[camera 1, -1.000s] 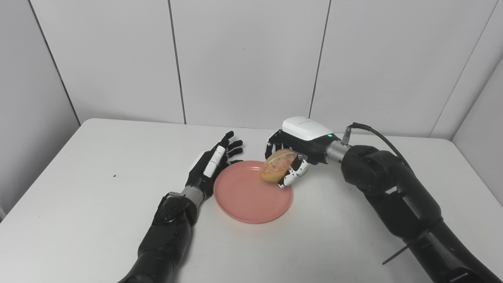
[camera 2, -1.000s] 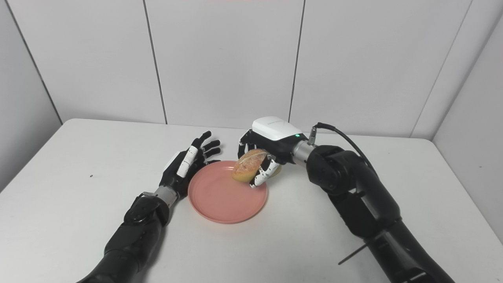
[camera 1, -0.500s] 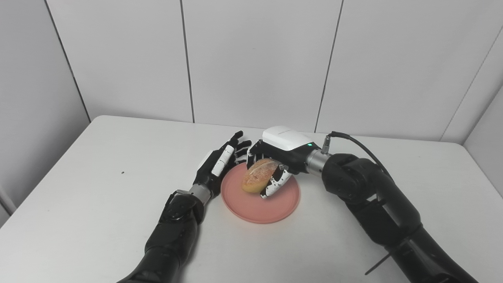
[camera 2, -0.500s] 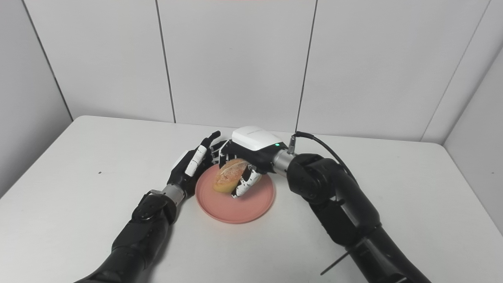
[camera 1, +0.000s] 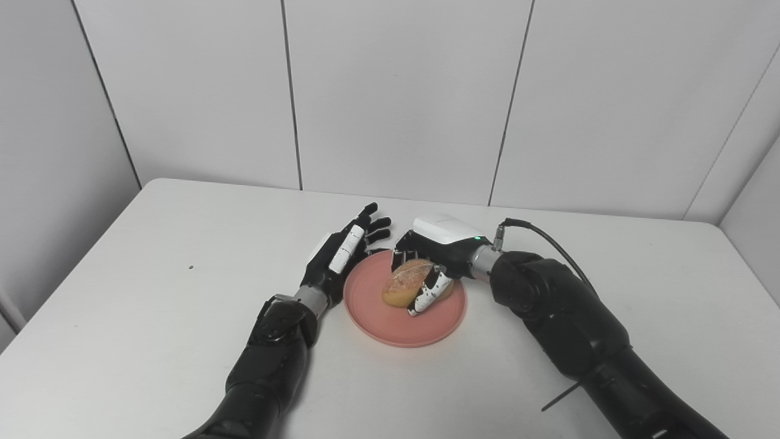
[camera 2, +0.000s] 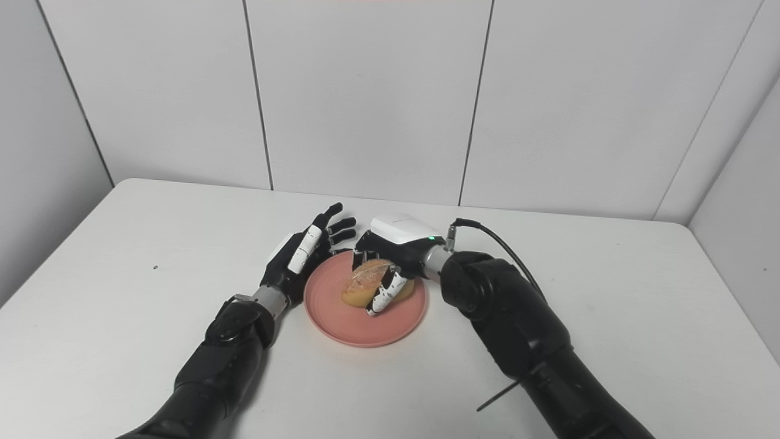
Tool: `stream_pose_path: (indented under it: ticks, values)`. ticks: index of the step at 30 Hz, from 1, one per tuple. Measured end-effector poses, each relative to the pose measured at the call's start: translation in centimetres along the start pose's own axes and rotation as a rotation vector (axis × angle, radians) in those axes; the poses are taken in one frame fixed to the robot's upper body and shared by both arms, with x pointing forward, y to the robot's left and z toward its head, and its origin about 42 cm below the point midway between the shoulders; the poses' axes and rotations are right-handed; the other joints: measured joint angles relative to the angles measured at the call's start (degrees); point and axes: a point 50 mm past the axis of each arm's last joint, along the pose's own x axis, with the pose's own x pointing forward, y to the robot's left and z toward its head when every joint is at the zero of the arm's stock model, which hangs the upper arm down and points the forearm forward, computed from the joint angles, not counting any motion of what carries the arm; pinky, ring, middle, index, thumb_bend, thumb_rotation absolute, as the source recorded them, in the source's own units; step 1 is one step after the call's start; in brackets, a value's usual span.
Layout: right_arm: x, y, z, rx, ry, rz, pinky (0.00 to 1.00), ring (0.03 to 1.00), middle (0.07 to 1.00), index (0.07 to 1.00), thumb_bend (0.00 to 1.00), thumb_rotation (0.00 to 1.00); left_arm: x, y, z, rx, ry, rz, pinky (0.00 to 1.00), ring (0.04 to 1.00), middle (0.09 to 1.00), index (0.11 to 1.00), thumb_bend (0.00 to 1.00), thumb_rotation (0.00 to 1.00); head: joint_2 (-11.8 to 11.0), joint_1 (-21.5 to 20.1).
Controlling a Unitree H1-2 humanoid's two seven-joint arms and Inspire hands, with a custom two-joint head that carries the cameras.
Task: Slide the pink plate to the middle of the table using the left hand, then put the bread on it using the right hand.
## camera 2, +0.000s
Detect black zip tie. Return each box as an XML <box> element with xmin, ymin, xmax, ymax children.
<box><xmin>477</xmin><ymin>378</ymin><xmax>525</xmax><ymax>412</ymax></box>

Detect pink round plate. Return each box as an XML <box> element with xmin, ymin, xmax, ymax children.
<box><xmin>303</xmin><ymin>250</ymin><xmax>428</xmax><ymax>348</ymax></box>

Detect golden bread roll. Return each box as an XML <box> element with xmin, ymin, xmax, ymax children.
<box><xmin>341</xmin><ymin>259</ymin><xmax>415</xmax><ymax>309</ymax></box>

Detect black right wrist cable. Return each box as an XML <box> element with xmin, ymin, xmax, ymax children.
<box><xmin>447</xmin><ymin>218</ymin><xmax>546</xmax><ymax>302</ymax></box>

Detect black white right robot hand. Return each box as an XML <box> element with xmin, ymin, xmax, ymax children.
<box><xmin>352</xmin><ymin>213</ymin><xmax>445</xmax><ymax>316</ymax></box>

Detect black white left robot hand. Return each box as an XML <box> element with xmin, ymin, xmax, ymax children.
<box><xmin>259</xmin><ymin>202</ymin><xmax>358</xmax><ymax>305</ymax></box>

